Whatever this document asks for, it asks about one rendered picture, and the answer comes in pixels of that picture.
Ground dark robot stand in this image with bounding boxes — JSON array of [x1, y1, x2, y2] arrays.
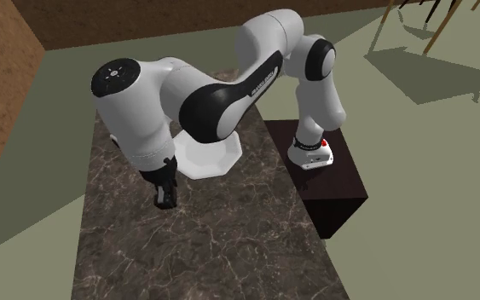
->
[[263, 119, 369, 240]]

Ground wooden furniture legs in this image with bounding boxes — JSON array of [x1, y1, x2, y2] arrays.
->
[[379, 0, 480, 56]]

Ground white octagonal plate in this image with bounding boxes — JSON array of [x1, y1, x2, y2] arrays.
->
[[171, 130, 244, 181]]

